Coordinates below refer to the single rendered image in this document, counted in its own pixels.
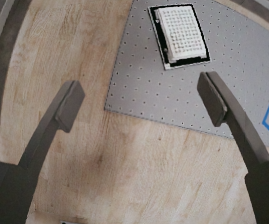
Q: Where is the white well plate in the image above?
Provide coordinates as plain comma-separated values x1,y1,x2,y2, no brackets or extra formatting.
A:
156,6,206,61

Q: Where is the blue tape outline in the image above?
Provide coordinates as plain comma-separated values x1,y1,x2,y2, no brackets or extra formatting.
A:
261,107,269,129

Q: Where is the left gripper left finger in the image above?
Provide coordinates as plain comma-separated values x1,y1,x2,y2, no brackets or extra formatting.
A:
0,79,85,224

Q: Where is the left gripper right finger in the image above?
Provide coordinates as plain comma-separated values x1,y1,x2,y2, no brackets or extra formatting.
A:
196,71,269,224

